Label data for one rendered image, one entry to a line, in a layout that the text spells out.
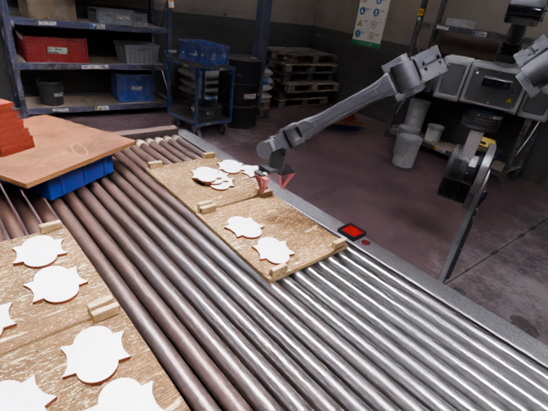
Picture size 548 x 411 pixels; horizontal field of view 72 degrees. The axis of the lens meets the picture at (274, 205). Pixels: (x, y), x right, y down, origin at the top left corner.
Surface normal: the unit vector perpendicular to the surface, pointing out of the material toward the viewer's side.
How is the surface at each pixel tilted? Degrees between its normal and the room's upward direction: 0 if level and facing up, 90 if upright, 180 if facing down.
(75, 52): 90
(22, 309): 0
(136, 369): 0
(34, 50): 90
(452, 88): 90
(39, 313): 0
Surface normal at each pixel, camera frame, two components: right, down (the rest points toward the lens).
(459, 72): -0.53, 0.35
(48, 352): 0.13, -0.87
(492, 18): -0.78, 0.21
